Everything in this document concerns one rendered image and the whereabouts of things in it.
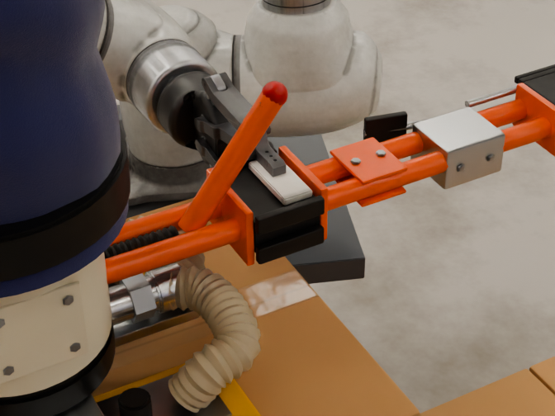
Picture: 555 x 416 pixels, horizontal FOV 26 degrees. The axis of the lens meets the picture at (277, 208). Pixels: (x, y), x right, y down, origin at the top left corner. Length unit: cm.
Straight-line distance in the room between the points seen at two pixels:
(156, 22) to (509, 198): 204
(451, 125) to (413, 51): 270
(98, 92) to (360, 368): 39
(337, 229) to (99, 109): 98
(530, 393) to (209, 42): 72
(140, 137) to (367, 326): 112
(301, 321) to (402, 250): 186
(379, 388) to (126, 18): 48
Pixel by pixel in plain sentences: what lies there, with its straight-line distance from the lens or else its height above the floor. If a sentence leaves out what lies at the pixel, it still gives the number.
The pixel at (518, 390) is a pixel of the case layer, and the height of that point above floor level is 54.
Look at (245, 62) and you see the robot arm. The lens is 177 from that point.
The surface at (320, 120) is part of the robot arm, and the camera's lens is 178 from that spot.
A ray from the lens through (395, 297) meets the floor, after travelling 288.
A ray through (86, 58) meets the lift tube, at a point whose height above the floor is 143.
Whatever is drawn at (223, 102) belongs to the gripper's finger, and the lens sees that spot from 116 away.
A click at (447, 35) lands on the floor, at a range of 401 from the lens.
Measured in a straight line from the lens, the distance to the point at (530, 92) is 126.
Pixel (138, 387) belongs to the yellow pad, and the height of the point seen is 109.
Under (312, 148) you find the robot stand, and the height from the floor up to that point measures 75.
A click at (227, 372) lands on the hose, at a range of 104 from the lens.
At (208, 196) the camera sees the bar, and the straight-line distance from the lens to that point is 107.
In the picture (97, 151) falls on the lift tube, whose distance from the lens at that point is 90.
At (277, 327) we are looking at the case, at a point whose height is 107.
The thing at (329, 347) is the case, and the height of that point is 107.
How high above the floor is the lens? 185
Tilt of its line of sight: 36 degrees down
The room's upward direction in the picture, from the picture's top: straight up
